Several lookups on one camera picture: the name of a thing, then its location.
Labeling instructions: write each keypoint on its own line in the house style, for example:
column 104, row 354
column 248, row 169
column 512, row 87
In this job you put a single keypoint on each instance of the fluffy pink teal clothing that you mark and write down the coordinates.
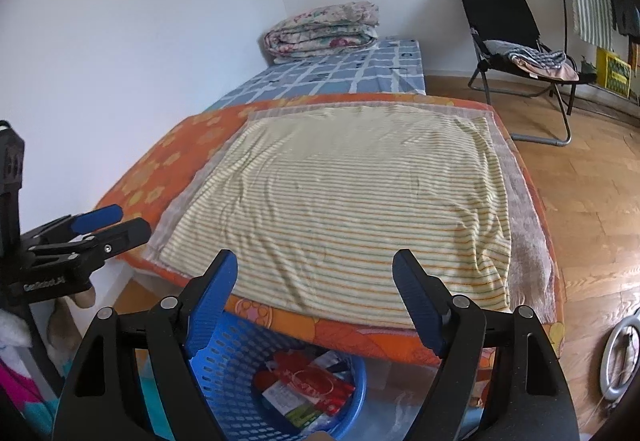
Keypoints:
column 20, row 381

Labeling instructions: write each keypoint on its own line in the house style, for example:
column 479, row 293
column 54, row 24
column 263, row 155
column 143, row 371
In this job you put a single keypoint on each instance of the pink cloth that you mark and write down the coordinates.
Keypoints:
column 555, row 71

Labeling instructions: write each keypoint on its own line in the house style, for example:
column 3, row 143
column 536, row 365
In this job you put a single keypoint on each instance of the black folding chair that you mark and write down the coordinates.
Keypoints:
column 500, row 11

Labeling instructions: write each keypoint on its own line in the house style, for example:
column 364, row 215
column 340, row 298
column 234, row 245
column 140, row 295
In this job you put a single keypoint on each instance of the yellow striped towel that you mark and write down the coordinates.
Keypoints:
column 340, row 201

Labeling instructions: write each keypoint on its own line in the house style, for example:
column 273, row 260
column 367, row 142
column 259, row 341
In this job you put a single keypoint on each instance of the dark striped cloth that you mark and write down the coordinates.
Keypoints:
column 525, row 53

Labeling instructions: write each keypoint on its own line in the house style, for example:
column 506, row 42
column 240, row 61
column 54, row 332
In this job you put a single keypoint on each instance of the black clothes rack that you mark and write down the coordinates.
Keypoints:
column 565, row 36

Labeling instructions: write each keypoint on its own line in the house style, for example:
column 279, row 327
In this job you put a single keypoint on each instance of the bed with blue plaid sheet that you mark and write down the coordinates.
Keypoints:
column 325, row 76

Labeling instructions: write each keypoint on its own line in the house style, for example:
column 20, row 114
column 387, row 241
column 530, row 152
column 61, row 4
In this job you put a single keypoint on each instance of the folded floral quilt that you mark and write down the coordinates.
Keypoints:
column 320, row 31

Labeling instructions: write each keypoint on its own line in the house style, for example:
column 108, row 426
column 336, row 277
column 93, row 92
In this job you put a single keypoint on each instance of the yellow crate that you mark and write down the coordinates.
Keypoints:
column 612, row 73

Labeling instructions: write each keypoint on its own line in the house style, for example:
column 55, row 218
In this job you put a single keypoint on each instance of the beige fuzzy object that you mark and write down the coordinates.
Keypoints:
column 62, row 326

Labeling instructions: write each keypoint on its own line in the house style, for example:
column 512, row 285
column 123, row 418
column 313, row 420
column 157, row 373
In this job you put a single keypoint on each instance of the orange floral tablecloth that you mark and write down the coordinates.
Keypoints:
column 165, row 161

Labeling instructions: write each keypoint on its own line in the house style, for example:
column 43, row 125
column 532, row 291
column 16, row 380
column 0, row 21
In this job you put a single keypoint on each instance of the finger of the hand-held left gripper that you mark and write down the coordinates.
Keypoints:
column 120, row 236
column 97, row 218

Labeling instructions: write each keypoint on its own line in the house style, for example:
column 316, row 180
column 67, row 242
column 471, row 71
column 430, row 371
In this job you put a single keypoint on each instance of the silver foil packet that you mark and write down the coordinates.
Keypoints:
column 330, row 361

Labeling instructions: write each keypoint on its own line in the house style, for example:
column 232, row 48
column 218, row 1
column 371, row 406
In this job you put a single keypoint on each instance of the light blue object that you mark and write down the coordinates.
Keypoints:
column 150, row 396

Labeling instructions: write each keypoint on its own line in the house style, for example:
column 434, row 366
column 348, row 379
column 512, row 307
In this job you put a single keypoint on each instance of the red box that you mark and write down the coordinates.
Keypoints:
column 310, row 383

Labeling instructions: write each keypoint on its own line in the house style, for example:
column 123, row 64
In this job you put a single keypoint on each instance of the blue plastic basket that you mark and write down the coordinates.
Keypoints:
column 235, row 346

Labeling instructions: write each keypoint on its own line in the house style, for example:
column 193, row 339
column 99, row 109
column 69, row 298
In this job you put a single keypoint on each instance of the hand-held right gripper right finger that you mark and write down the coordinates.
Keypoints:
column 420, row 301

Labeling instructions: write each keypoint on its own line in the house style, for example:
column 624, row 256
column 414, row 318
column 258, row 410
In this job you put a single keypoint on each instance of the green white carton box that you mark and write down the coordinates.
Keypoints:
column 285, row 401

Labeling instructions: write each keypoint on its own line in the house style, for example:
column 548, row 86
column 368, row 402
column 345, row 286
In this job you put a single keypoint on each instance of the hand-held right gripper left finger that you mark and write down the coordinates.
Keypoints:
column 212, row 301

